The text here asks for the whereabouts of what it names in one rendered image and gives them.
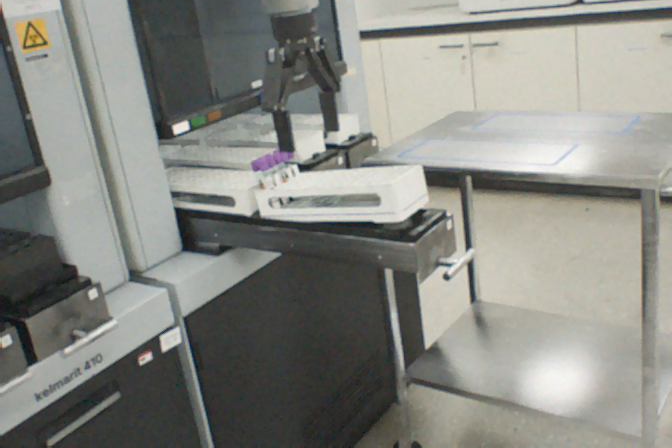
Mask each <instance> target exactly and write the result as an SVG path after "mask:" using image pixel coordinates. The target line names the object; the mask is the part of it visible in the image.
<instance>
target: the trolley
mask: <svg viewBox="0 0 672 448"><path fill-rule="evenodd" d="M418 164H420V165H421V166H422V171H423V174H439V175H456V176H459V185H460V197H461V208H462V219H463V231H464V243H465V252H466V251H467V250H468V249H474V250H475V251H476V255H475V257H474V258H473V259H472V260H471V261H469V262H468V263H467V264H466V266H467V278H468V290H469V300H470V306H469V307H468V308H467V309H466V310H465V311H464V312H463V313H462V314H461V315H460V316H459V318H458V319H457V320H455V321H454V322H453V323H452V324H451V325H450V326H449V327H448V328H447V329H446V330H445V331H444V333H443V334H442V335H440V336H439V337H438V338H437V339H436V340H435V341H434V342H433V343H432V344H431V345H430V346H429V348H428V349H426V350H425V351H424V352H423V353H422V354H421V355H420V356H419V357H418V358H417V359H416V360H415V361H414V362H413V364H411V365H410V366H409V367H408V368H407V369H406V370H405V371H404V362H403V354H402V345H401V338H400V329H399V321H398V312H397V305H395V296H394V288H393V279H392V271H391V269H388V268H380V267H377V275H378V282H379V291H380V298H382V306H383V314H384V322H385V329H386V338H387V345H388V353H389V361H390V369H391V377H392V385H393V392H394V401H395V408H396V416H397V424H399V432H400V437H398V439H397V440H396V442H395V443H394V444H393V448H423V446H422V445H421V444H420V443H419V442H418V441H417V435H416V432H413V431H412V428H411V420H410V413H409V404H408V396H407V387H406V382H407V383H411V384H415V385H419V386H423V387H426V388H431V389H435V390H438V391H442V392H447V393H450V394H454V395H458V396H462V397H466V399H470V400H473V401H478V402H482V403H485V404H489V405H494V406H497V407H501V408H505V409H509V410H513V411H517V412H520V413H524V414H529V415H532V416H536V417H540V418H544V419H548V420H552V422H555V423H559V424H564V425H567V426H571V427H575V428H579V429H583V430H587V431H590V432H594V433H599V434H602V435H606V436H609V437H613V438H618V439H621V440H625V441H629V442H633V443H637V444H641V445H642V448H658V422H659V420H660V417H661V415H662V413H663V409H664V407H665V405H667V402H668V400H669V398H670V394H671V392H672V334H668V333H663V332H658V321H659V295H660V195H661V196H672V186H670V185H661V184H662V182H663V181H664V180H665V177H666V176H667V175H668V174H669V172H670V171H671V170H672V113H645V112H618V111H454V112H453V113H451V114H449V115H447V116H445V117H443V118H441V119H438V120H436V122H435V123H433V124H431V125H429V126H427V127H424V128H422V129H420V130H419V131H417V132H415V133H413V134H411V135H408V136H406V138H404V139H402V140H401V141H399V142H397V143H394V144H392V145H390V146H388V147H386V148H384V149H383V150H380V151H378V153H376V154H374V155H372V156H370V157H368V158H367V159H364V160H362V161H361V168H362V169H371V168H387V166H403V165H418ZM471 176H472V177H488V178H504V179H520V181H536V182H552V183H568V184H583V185H599V186H615V187H631V188H641V224H642V313H641V329H638V328H633V327H627V326H621V325H615V323H610V322H603V321H597V320H592V319H585V318H580V317H574V316H568V315H562V314H556V313H550V312H544V311H539V310H532V309H527V308H521V307H514V306H509V305H502V304H497V302H492V303H491V301H485V300H481V294H480V281H479V269H478V257H477V245H476V232H475V220H474V207H473V195H472V183H471ZM660 185H661V188H660Z"/></svg>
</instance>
